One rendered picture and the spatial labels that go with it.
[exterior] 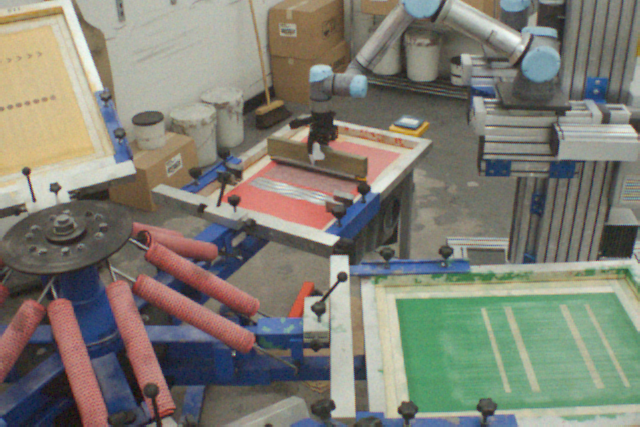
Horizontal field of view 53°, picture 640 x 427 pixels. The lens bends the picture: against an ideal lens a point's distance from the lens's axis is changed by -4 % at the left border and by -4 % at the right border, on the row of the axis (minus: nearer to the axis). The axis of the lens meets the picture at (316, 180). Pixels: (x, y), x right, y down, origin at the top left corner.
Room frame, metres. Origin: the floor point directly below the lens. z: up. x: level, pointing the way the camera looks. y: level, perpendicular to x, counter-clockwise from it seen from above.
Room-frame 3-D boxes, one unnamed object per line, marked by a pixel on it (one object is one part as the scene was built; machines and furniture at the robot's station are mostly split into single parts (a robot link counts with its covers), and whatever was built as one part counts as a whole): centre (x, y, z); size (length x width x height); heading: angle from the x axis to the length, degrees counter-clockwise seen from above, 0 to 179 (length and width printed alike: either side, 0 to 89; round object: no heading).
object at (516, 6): (2.59, -0.82, 1.42); 0.13 x 0.12 x 0.14; 147
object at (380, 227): (2.08, -0.18, 0.79); 0.46 x 0.09 x 0.33; 148
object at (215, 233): (1.65, 0.30, 1.02); 0.17 x 0.06 x 0.05; 148
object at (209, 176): (2.07, 0.37, 0.97); 0.30 x 0.05 x 0.07; 148
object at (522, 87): (2.09, -0.75, 1.31); 0.15 x 0.15 x 0.10
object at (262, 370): (1.21, -0.06, 0.90); 1.24 x 0.06 x 0.06; 88
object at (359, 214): (1.78, -0.10, 0.97); 0.30 x 0.05 x 0.07; 148
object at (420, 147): (2.13, 0.01, 0.97); 0.79 x 0.58 x 0.04; 148
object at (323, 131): (2.14, -0.03, 1.14); 0.09 x 0.08 x 0.12; 58
